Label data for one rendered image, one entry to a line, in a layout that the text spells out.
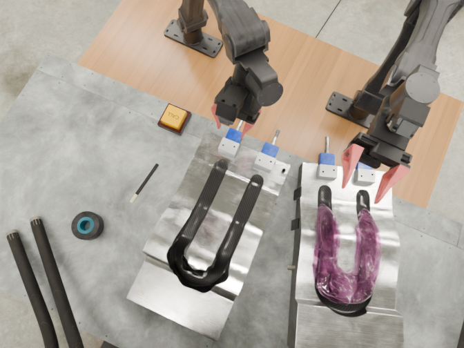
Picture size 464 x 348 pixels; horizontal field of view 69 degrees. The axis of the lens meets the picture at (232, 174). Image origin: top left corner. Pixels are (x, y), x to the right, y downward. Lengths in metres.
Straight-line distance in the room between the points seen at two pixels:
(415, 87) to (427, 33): 0.19
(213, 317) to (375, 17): 2.08
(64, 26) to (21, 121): 1.32
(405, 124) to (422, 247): 0.60
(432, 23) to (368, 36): 1.60
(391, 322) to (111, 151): 0.90
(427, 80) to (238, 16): 0.35
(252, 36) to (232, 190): 0.43
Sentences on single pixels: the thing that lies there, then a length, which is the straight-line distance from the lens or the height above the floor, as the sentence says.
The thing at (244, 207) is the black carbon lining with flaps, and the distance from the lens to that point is 0.93.
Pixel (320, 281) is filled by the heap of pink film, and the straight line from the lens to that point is 0.94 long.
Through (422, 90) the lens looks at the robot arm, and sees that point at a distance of 0.65.
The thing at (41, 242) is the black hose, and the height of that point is 0.85.
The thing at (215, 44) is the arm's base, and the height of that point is 0.81.
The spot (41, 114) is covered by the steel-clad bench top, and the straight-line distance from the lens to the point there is 1.25.
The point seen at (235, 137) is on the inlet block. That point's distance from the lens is 0.96.
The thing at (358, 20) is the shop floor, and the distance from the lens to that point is 2.47.
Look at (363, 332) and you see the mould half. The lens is 0.96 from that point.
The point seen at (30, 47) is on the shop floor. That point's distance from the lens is 2.51.
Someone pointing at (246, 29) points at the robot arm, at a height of 1.26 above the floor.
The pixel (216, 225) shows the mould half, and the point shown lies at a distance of 0.91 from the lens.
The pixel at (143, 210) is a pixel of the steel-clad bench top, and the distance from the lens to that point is 1.04.
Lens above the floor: 1.80
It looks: 75 degrees down
